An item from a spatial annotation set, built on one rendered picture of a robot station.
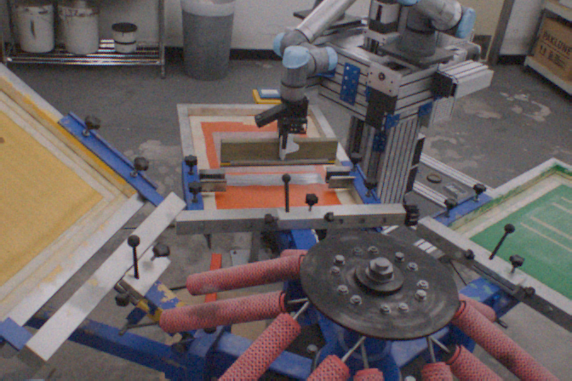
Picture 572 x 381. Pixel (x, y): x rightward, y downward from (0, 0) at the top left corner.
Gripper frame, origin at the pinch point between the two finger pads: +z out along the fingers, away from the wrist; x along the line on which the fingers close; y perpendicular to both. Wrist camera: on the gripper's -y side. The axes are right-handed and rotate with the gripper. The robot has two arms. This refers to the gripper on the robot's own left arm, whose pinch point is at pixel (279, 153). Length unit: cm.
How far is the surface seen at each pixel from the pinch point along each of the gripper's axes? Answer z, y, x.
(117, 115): 109, -61, 249
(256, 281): -9, -20, -71
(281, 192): 13.4, 1.3, -2.9
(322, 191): 13.5, 15.3, -3.0
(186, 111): 10, -26, 51
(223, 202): 13.3, -18.5, -7.9
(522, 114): 112, 269, 251
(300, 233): 4.7, -0.9, -36.7
